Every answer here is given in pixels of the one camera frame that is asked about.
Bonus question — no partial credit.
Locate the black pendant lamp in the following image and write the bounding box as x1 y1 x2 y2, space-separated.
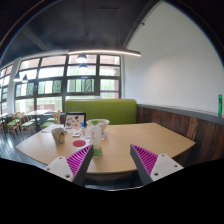
76 54 87 63

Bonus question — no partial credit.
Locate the green bottle on ledge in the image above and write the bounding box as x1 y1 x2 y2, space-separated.
218 94 222 117

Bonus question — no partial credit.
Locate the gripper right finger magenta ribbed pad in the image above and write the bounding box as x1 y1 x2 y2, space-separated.
130 144 182 185

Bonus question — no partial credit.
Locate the long linear ceiling lamp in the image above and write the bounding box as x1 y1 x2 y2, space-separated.
68 49 141 57

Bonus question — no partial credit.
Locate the background wooden table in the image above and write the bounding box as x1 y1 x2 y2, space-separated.
25 110 51 132

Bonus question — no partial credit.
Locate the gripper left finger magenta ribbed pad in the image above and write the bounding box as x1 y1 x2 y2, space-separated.
45 145 94 186

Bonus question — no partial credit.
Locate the wooden chair green seat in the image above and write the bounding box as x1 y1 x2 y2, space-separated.
7 114 20 136

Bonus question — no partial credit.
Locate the green upholstered bench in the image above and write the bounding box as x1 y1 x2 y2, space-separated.
65 99 137 125

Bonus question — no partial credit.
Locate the beige ceramic mug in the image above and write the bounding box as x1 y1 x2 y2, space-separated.
51 128 65 144

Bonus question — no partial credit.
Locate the standing menu card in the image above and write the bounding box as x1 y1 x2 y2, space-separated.
65 112 86 130

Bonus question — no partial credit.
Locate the small white card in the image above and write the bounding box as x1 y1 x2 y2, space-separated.
72 132 81 137

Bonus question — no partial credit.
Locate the clear plastic water bottle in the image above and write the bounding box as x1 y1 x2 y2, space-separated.
89 120 102 158

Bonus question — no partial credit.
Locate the red round coaster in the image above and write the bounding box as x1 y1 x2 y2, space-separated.
73 140 86 147

